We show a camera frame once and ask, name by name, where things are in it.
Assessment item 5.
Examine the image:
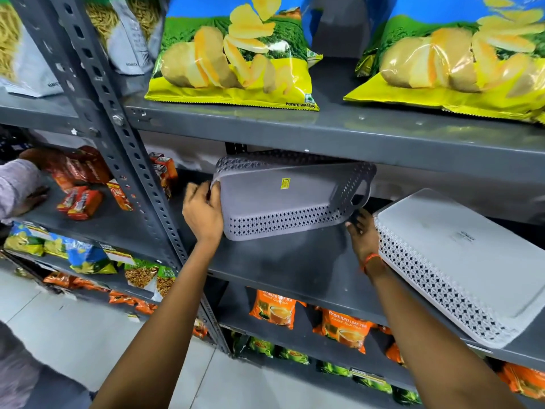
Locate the person's left hand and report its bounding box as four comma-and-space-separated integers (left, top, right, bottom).
183, 181, 224, 244

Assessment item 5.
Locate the person's right hand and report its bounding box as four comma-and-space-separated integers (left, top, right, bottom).
345, 208, 382, 263

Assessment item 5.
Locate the grey perforated plastic basket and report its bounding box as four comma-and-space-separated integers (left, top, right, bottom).
210, 149, 378, 242

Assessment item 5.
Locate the person's right forearm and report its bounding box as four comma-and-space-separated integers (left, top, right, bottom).
363, 256, 527, 409

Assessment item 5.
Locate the another person's forearm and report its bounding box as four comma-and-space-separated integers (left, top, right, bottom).
0, 159, 43, 222

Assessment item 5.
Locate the person's left forearm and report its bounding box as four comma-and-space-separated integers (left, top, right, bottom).
91, 238, 225, 409

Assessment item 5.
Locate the stack of red small boxes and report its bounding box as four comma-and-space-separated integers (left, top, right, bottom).
148, 152, 179, 199

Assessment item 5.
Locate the orange white snack packet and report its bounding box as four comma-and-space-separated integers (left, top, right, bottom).
106, 179, 134, 212

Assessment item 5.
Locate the grey metal shelving rack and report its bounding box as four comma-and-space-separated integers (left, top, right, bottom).
0, 0, 231, 356
121, 59, 545, 409

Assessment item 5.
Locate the green peanut snack packet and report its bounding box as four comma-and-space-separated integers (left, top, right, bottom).
155, 266, 178, 299
124, 258, 159, 290

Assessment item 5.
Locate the orange tea packet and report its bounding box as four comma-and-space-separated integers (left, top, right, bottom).
313, 308, 378, 354
497, 362, 545, 401
250, 289, 307, 330
385, 342, 406, 368

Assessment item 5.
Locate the white perforated plastic basket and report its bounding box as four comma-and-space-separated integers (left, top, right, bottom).
373, 188, 545, 350

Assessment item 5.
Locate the red biscuit packet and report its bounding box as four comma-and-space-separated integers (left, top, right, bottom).
67, 189, 105, 221
56, 185, 89, 213

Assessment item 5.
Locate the pile of red snack packets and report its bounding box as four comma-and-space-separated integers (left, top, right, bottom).
44, 145, 114, 192

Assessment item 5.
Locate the yellow potato chips bag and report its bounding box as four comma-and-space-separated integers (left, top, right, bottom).
144, 0, 324, 112
343, 0, 545, 125

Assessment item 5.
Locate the blue yellow chips packet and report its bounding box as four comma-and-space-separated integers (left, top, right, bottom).
65, 240, 118, 276
43, 234, 70, 260
3, 221, 47, 257

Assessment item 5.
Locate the row of orange snack packets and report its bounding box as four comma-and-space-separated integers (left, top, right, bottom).
43, 271, 159, 316

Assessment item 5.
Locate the clear fried noodle snack packet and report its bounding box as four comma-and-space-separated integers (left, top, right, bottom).
83, 0, 167, 76
0, 0, 64, 99

